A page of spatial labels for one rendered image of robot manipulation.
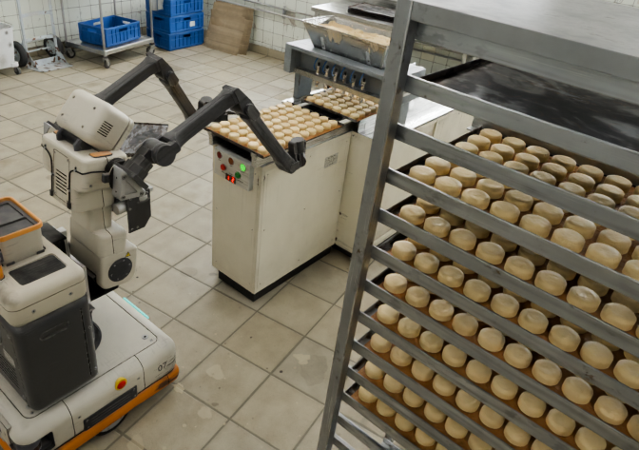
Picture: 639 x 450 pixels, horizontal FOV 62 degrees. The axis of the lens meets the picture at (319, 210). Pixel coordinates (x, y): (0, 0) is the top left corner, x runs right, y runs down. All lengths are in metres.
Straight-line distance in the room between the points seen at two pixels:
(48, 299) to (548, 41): 1.58
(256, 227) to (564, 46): 2.01
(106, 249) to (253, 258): 0.85
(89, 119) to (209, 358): 1.28
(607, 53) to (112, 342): 2.05
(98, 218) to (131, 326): 0.56
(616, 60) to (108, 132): 1.56
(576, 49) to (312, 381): 2.06
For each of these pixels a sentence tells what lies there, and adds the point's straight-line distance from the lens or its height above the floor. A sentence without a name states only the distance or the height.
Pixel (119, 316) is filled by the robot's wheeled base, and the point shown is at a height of 0.28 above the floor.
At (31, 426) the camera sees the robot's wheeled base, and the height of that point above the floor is 0.28.
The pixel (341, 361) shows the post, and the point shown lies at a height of 1.01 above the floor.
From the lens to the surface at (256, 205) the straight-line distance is 2.55.
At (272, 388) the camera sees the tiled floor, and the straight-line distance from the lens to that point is 2.55.
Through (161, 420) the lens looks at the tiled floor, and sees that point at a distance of 2.46.
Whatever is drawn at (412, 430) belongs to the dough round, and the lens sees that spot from 1.41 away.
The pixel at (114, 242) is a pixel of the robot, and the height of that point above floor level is 0.73.
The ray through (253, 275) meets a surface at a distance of 2.78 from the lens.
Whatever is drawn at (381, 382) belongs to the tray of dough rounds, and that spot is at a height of 0.95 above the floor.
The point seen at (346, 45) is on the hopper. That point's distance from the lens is 2.91.
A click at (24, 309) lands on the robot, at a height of 0.76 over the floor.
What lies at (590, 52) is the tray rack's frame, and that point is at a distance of 0.80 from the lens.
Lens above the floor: 1.96
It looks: 31 degrees down
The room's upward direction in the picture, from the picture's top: 8 degrees clockwise
